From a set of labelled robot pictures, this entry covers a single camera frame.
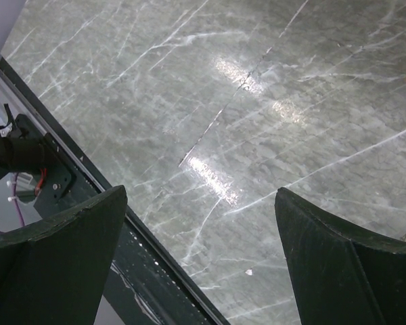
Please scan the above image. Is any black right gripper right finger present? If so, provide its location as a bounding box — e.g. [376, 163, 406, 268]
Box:
[275, 188, 406, 324]

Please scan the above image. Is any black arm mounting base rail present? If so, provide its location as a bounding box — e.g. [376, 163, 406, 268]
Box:
[0, 60, 227, 324]

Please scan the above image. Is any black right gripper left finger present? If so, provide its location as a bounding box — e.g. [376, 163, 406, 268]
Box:
[0, 186, 127, 324]

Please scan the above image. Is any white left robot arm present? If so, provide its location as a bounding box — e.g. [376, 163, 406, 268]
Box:
[0, 133, 47, 179]

